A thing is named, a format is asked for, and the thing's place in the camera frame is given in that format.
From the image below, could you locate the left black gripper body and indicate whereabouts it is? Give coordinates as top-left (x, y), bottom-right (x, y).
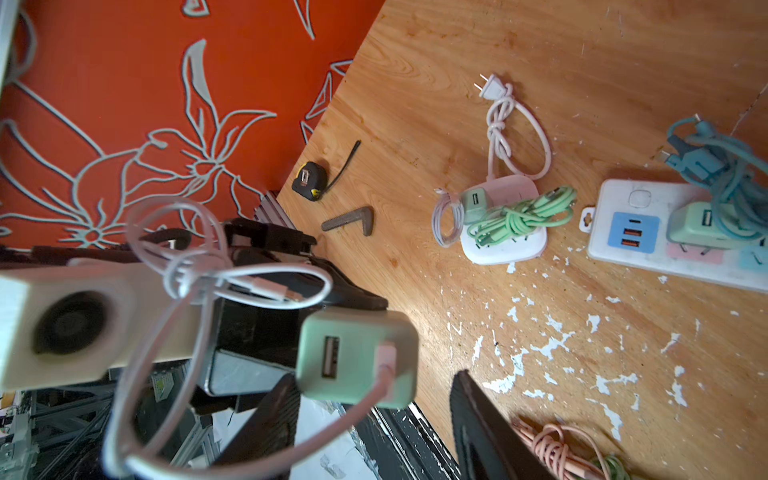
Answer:
top-left (198, 219), bottom-right (388, 396)

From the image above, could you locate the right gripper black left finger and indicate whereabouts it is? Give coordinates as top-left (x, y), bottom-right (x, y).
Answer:
top-left (213, 374), bottom-right (301, 466)

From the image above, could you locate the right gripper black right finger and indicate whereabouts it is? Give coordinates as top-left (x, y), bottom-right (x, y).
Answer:
top-left (449, 370), bottom-right (553, 480)

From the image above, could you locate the pink cable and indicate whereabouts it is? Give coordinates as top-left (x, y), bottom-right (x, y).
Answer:
top-left (509, 416), bottom-right (613, 480)

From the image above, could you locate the white thin cable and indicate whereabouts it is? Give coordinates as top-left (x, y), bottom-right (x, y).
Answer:
top-left (100, 196), bottom-right (398, 480)

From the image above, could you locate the green charger with green cable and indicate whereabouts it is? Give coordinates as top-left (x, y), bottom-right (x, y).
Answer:
top-left (466, 186), bottom-right (578, 248)

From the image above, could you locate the teal cable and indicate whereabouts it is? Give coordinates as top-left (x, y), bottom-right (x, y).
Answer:
top-left (659, 113), bottom-right (768, 241)

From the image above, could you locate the black yellow tape measure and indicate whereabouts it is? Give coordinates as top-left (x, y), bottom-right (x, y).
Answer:
top-left (291, 140), bottom-right (362, 202)

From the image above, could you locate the black allen key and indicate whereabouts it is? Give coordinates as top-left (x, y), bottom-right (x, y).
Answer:
top-left (321, 206), bottom-right (374, 237)

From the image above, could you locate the white square socket cube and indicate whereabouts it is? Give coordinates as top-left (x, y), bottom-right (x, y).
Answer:
top-left (460, 175), bottom-right (547, 265)

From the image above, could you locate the white multicolour power strip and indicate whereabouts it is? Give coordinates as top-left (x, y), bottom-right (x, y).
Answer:
top-left (579, 179), bottom-right (767, 293)

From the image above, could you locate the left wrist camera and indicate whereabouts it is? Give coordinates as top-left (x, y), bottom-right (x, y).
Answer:
top-left (1, 261), bottom-right (172, 392)

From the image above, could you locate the white socket cube cable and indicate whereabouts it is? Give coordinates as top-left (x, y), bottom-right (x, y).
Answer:
top-left (473, 73), bottom-right (553, 182)

